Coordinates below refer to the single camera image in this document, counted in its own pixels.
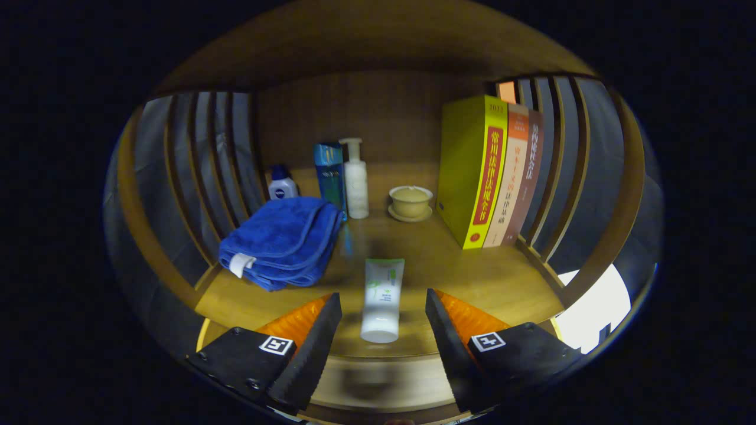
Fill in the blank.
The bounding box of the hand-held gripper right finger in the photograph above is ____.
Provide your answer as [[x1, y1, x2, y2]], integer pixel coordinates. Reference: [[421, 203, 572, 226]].
[[425, 288, 582, 414]]

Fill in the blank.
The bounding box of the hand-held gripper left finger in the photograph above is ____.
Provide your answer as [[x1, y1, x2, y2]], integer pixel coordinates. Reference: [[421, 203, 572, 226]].
[[186, 292, 343, 416]]

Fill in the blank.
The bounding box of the wooden drawer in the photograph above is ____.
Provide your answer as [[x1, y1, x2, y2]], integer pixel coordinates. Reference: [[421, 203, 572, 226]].
[[307, 353, 458, 421]]

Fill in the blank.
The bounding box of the white squeeze tube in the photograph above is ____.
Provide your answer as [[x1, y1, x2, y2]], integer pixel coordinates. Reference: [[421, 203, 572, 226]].
[[360, 258, 406, 344]]

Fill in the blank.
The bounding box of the wooden countertop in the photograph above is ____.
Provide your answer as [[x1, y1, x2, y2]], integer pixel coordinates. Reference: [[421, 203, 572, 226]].
[[195, 162, 565, 358]]

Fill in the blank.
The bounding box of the wooden cabinet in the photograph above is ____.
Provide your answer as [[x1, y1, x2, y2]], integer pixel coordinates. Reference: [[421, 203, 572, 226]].
[[105, 0, 662, 425]]

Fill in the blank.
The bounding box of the blue folded towel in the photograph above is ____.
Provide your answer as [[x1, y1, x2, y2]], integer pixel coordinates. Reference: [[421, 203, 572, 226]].
[[219, 197, 344, 292]]

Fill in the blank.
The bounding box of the tan lidded teacup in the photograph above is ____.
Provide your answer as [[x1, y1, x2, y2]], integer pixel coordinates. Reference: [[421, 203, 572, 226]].
[[388, 185, 434, 223]]

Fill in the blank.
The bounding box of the small white blue-capped bottle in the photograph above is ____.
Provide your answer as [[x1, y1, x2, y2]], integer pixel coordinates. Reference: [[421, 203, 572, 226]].
[[268, 164, 299, 201]]

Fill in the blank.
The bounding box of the white pump bottle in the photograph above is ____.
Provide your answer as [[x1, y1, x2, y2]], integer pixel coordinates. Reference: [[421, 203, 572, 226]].
[[338, 138, 370, 220]]

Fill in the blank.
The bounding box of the teal carton box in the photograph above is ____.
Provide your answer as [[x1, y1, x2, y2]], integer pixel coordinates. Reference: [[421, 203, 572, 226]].
[[313, 142, 348, 220]]

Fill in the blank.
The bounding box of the thick yellow book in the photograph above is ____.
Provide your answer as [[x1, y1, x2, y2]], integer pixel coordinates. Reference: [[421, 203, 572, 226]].
[[436, 95, 509, 250]]

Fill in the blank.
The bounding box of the orange and cream book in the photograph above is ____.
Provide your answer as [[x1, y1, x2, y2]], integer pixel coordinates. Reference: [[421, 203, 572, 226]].
[[483, 103, 530, 249]]

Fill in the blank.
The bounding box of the brown book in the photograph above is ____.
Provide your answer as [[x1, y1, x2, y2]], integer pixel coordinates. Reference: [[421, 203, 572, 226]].
[[502, 109, 545, 246]]

